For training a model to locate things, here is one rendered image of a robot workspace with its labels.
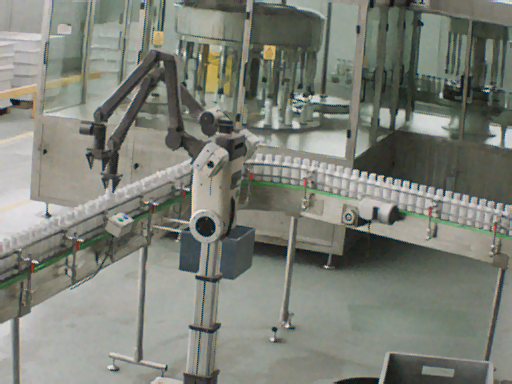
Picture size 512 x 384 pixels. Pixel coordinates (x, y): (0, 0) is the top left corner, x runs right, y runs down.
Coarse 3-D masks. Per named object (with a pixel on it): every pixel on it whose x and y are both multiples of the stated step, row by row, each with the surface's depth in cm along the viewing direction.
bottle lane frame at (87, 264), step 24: (192, 192) 666; (144, 216) 600; (168, 216) 635; (96, 240) 544; (120, 240) 574; (144, 240) 606; (48, 264) 496; (96, 264) 549; (0, 288) 454; (24, 288) 476; (48, 288) 500; (0, 312) 457
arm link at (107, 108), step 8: (152, 56) 488; (144, 64) 491; (152, 64) 493; (136, 72) 495; (144, 72) 494; (128, 80) 496; (136, 80) 495; (120, 88) 498; (128, 88) 497; (112, 96) 500; (120, 96) 499; (104, 104) 501; (112, 104) 501; (104, 112) 502; (112, 112) 505; (104, 120) 506
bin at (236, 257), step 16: (192, 240) 595; (240, 240) 592; (160, 256) 631; (176, 256) 628; (192, 256) 597; (224, 256) 591; (240, 256) 597; (192, 272) 598; (224, 272) 592; (240, 272) 602
